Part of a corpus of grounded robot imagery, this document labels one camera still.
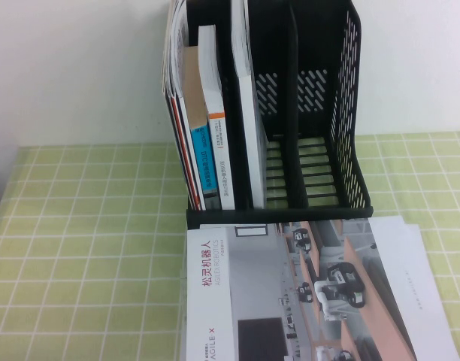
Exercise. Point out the HEEC show catalogue book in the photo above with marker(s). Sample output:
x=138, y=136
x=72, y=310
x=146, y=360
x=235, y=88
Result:
x=249, y=150

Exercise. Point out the white book with orange band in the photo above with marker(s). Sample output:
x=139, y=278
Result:
x=219, y=150

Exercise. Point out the blue spine book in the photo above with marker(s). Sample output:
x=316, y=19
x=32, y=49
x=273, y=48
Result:
x=201, y=161

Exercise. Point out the black plastic book holder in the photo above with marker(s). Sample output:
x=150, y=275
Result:
x=316, y=205

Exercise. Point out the thin red striped magazine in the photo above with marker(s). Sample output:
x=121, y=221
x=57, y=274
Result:
x=185, y=150

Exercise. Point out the AgileX robotics brochure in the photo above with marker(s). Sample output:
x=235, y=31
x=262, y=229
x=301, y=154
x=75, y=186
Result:
x=260, y=286

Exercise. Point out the curled white magazine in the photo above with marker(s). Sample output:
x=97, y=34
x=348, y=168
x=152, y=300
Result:
x=175, y=49

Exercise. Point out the green checked tablecloth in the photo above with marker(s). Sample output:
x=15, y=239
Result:
x=83, y=233

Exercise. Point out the white booklet with small text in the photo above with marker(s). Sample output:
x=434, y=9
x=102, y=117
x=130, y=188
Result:
x=395, y=263

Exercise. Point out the white paper sheet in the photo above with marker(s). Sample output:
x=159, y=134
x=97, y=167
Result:
x=421, y=248

